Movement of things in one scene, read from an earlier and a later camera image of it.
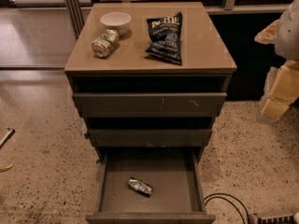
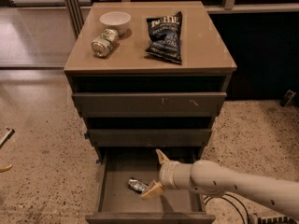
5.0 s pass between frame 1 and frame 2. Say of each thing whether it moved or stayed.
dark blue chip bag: stayed
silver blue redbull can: stayed
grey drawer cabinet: stayed
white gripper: moved
